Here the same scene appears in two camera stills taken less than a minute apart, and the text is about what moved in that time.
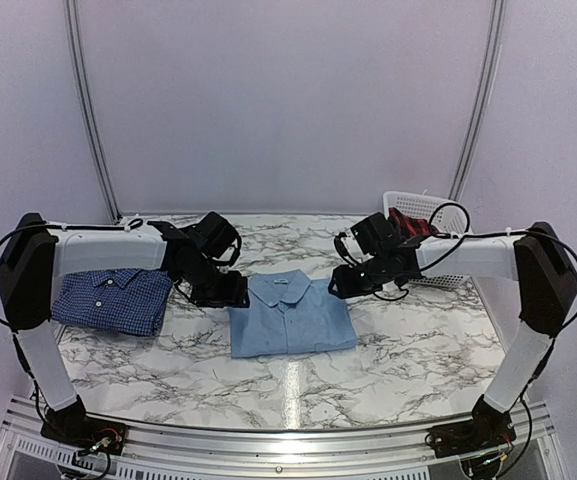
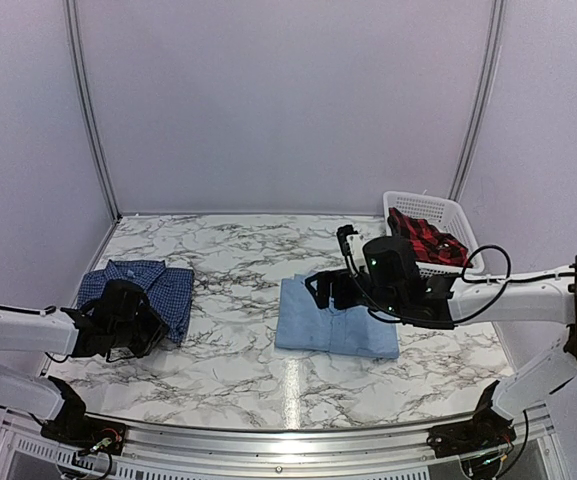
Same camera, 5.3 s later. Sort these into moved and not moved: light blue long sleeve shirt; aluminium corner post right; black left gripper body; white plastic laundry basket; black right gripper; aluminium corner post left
Moved: black right gripper; black left gripper body; light blue long sleeve shirt
Not moved: white plastic laundry basket; aluminium corner post left; aluminium corner post right
